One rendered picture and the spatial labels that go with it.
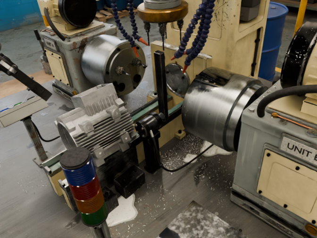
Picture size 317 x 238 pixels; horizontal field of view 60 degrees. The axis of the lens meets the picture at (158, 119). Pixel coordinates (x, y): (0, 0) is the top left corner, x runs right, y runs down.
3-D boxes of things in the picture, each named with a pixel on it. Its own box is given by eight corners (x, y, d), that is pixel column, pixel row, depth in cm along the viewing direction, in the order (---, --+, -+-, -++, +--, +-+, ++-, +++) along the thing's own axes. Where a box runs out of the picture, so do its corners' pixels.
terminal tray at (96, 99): (107, 102, 102) (100, 84, 100) (120, 102, 93) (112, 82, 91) (78, 116, 96) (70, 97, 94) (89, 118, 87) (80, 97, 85)
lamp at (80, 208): (94, 187, 65) (89, 174, 63) (109, 201, 62) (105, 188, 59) (72, 203, 62) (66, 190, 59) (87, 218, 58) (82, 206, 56)
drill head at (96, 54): (109, 66, 157) (100, 22, 143) (154, 85, 136) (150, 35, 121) (71, 83, 144) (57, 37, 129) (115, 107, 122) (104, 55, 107)
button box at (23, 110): (44, 107, 110) (37, 95, 108) (49, 106, 104) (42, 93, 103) (1, 128, 100) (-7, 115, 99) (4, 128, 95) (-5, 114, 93)
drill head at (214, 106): (203, 106, 118) (205, 50, 104) (301, 146, 94) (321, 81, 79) (164, 134, 104) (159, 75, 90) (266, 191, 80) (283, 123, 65)
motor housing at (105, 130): (117, 137, 110) (99, 93, 104) (143, 143, 94) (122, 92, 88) (72, 163, 99) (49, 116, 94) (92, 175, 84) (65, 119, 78)
